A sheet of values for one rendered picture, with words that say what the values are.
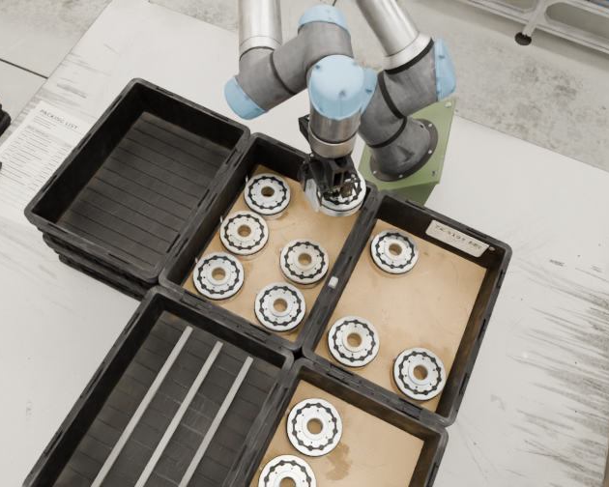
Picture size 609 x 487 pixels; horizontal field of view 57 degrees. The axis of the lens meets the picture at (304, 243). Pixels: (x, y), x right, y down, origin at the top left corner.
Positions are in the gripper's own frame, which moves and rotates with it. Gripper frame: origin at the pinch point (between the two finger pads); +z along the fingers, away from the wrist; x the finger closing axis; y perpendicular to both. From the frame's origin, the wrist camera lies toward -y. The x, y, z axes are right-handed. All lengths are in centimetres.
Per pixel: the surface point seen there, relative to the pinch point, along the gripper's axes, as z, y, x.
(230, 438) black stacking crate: 15.1, 35.7, -30.6
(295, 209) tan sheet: 17.0, -6.4, -3.5
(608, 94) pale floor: 114, -64, 168
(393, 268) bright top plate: 15.4, 14.3, 11.3
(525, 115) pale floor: 110, -63, 123
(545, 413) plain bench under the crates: 33, 51, 35
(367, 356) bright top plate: 14.4, 30.0, -1.0
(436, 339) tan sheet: 18.6, 30.7, 14.3
